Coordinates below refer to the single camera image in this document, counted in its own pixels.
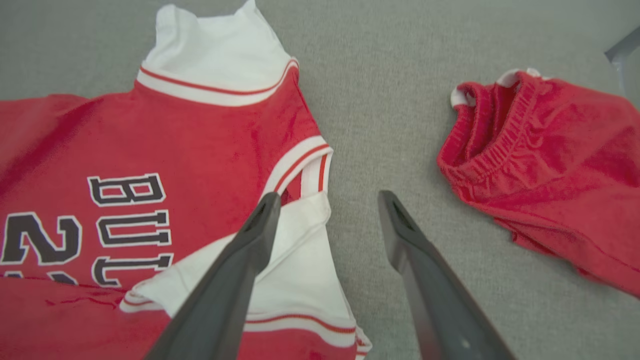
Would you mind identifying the red white basketball jersey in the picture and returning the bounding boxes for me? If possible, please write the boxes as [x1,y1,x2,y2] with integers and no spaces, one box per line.
[0,0,374,360]

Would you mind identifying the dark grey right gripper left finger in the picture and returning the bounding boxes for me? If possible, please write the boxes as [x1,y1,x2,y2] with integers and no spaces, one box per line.
[144,191,283,360]

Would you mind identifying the grey metal leg with caster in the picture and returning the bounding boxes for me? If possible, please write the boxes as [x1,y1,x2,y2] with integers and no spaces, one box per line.
[604,25,640,98]

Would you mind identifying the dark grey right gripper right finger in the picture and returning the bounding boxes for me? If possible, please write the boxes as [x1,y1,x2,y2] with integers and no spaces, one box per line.
[377,189,516,360]

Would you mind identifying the red white basketball shorts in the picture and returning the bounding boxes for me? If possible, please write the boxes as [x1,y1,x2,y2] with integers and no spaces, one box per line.
[436,67,640,300]

